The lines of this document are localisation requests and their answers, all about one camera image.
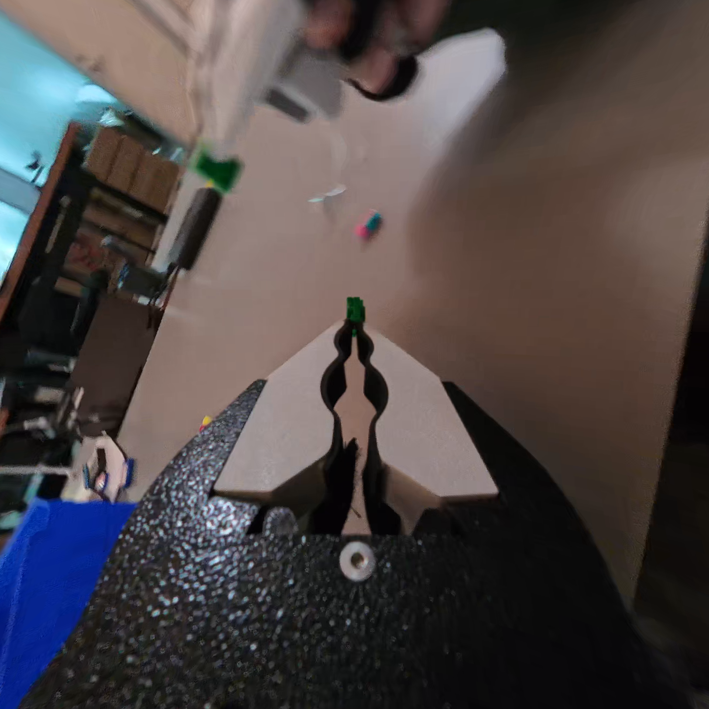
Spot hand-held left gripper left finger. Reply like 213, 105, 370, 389
212, 320, 350, 524

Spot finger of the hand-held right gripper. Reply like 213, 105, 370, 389
191, 0, 306, 162

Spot black power adapter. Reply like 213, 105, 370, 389
165, 186, 223, 273

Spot shelf unit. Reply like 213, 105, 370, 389
0, 122, 185, 361

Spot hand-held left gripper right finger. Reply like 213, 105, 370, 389
357, 323, 499, 535

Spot person's right hand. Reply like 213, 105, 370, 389
304, 0, 451, 104

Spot row of cardboard boxes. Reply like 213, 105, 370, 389
84, 126, 182, 216

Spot blue plastic bin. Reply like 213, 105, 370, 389
0, 494, 140, 709

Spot dark cabinet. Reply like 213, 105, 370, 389
69, 292, 166, 439

